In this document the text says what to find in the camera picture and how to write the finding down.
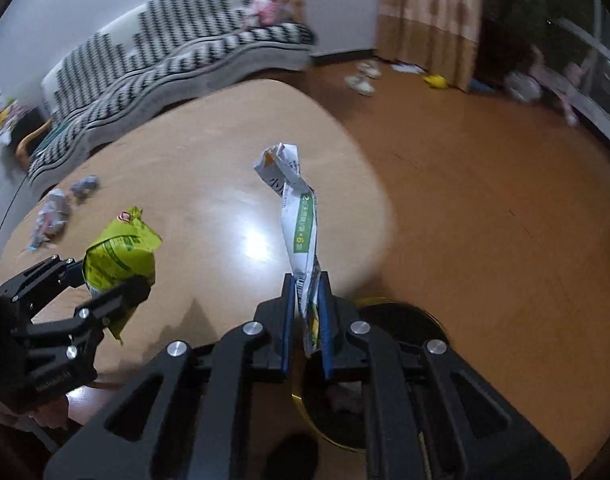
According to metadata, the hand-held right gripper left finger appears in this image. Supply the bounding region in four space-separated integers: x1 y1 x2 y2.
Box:
44 272 298 480

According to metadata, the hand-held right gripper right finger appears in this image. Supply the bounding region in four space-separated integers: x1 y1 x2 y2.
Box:
316 271 571 480

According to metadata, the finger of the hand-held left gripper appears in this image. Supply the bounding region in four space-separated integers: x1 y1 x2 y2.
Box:
0 255 86 313
10 275 152 361

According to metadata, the yellow-green snack bag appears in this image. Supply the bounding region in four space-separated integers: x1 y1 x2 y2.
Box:
81 206 163 346

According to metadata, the black bin with gold rim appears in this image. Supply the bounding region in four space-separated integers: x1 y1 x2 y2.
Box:
290 297 451 453

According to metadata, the white and green packet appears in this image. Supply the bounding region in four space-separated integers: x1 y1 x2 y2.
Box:
253 142 322 358

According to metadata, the person's left hand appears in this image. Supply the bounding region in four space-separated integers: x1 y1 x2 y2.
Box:
0 395 70 431

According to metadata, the crumpled blue-white wrapper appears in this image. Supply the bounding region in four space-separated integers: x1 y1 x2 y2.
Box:
32 188 73 251
70 175 102 203

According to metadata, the white cabinet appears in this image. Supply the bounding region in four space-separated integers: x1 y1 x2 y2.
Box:
0 125 36 251

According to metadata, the wooden sofa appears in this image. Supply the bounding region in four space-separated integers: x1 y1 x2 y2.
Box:
16 0 316 188

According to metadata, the clutter of small bottles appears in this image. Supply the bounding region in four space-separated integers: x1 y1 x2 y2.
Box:
0 87 23 146

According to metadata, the black and white striped blanket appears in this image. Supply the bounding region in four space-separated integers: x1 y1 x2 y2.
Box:
27 0 316 186

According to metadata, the pink cushion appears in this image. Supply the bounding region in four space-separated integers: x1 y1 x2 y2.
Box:
245 0 303 28

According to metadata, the beige patterned curtain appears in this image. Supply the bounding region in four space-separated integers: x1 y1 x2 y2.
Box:
375 0 483 92

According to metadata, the pink fabric item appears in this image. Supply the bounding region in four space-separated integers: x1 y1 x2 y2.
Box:
530 45 586 126

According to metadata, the glass sliding door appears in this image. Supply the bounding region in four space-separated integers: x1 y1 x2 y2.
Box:
550 0 610 161

